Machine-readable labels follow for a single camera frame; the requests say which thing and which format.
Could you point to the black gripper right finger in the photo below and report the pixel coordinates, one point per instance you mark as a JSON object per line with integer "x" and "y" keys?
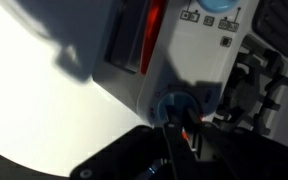
{"x": 204, "y": 143}

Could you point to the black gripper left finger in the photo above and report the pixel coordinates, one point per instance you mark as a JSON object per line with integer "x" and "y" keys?
{"x": 175, "y": 140}

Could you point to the small blue stove knob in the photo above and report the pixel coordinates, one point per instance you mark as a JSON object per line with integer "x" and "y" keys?
{"x": 170, "y": 99}

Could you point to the grey toy stove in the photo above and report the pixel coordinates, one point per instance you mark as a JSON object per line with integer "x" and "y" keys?
{"x": 190, "y": 60}

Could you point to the black ribbed stove griddle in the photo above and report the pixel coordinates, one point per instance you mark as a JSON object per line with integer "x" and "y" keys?
{"x": 280, "y": 26}

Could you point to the large blue stove knob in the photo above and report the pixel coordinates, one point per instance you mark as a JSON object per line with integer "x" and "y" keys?
{"x": 217, "y": 4}

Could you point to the black burner grate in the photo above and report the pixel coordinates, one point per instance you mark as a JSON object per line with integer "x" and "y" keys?
{"x": 247, "y": 93}

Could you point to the oven door with window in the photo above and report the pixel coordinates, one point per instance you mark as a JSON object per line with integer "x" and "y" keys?
{"x": 124, "y": 36}

